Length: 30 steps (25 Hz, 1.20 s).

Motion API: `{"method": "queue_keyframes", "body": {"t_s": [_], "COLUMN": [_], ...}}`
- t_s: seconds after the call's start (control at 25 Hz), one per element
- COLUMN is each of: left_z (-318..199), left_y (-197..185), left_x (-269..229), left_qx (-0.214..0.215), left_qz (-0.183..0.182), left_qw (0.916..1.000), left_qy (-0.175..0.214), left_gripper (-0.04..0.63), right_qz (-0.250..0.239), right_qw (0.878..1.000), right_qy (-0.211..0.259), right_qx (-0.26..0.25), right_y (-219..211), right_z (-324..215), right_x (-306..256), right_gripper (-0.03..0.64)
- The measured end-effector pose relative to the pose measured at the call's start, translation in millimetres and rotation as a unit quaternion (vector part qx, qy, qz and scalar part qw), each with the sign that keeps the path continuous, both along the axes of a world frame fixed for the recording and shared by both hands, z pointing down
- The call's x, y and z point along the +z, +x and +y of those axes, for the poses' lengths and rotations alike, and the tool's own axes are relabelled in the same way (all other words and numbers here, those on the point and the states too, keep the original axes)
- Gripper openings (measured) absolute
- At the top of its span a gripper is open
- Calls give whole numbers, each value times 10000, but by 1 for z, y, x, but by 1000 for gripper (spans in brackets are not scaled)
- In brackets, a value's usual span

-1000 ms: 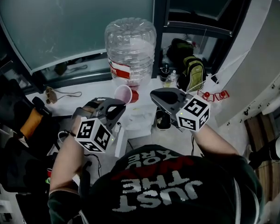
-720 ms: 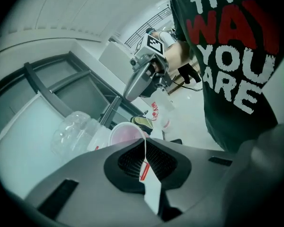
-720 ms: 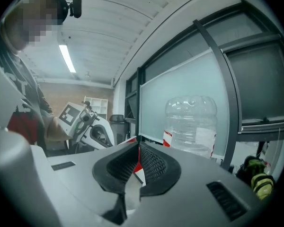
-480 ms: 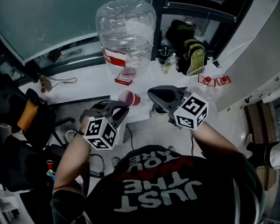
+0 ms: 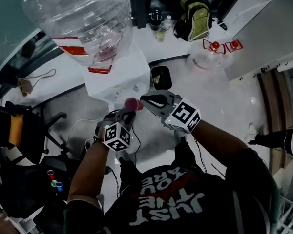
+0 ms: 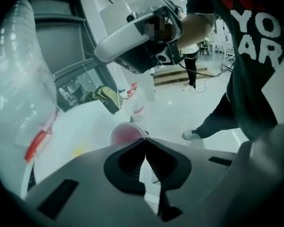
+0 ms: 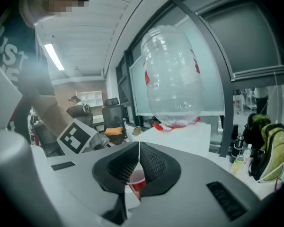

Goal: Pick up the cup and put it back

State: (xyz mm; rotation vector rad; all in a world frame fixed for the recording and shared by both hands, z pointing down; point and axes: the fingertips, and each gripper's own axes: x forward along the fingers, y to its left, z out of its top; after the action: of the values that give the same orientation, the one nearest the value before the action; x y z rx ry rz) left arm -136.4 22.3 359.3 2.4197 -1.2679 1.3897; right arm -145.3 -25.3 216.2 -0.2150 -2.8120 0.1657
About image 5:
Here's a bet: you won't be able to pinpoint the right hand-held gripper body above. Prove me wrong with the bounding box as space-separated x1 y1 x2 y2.
161 94 202 135

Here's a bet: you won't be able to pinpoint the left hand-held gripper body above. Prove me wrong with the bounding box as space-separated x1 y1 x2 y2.
95 117 132 153

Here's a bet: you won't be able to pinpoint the white water dispenser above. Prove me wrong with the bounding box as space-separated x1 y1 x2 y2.
83 37 152 112

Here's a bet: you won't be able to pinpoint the person's left forearm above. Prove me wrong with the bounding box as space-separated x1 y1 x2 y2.
67 140 111 202

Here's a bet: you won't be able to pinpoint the person's right forearm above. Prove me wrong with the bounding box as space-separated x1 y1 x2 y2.
191 119 250 171

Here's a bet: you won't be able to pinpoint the person's right leg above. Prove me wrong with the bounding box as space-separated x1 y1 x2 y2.
172 130 204 173

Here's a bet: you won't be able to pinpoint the person's leg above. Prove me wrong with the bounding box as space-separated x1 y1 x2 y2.
116 152 143 195
172 130 204 173

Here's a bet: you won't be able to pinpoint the person's left leg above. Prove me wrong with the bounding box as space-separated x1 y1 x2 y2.
116 152 143 195

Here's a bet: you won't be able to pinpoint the red plastic seal strip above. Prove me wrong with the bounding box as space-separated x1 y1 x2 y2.
87 65 113 75

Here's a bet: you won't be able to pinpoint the empty clear water jug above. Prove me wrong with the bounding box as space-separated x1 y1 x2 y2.
217 39 244 69
186 39 227 72

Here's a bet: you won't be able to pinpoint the bottle with yellow liquid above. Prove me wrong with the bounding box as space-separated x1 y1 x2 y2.
155 24 167 43

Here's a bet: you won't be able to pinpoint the black thermos flask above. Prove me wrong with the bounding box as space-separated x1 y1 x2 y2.
149 7 163 32

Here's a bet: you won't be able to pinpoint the green and black backpack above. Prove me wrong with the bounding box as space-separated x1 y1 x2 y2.
173 0 214 43

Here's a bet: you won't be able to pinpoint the person's dark green printed shirt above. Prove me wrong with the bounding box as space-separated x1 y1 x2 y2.
63 147 282 234

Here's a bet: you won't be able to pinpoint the brown wooden bench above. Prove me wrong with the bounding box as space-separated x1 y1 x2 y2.
255 68 293 176

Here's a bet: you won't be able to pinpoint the large clear water jug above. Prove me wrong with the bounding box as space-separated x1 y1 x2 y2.
21 0 134 67

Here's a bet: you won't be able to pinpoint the orange cushion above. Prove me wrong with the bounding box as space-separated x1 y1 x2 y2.
8 114 24 148

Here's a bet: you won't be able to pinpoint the black office chair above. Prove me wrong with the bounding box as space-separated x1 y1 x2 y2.
0 100 89 234

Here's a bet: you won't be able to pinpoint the grey metal lockers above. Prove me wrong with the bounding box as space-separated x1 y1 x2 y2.
224 0 293 82

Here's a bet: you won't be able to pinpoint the frosted glass window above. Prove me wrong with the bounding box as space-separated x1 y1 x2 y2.
0 0 64 73

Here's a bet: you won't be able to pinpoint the black power cable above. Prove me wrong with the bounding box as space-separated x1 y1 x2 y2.
131 127 142 167

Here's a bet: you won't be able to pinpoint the white floor cable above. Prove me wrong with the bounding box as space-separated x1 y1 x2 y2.
66 117 108 154

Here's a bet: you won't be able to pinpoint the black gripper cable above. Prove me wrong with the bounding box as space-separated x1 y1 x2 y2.
194 137 208 173

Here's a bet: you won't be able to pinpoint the brown pouch with string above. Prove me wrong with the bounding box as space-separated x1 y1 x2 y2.
16 68 58 98

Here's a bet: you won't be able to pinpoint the white rope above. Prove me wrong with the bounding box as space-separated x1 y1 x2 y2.
188 0 274 43

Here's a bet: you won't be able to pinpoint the white wire rack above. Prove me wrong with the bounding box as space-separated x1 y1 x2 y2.
275 195 293 234

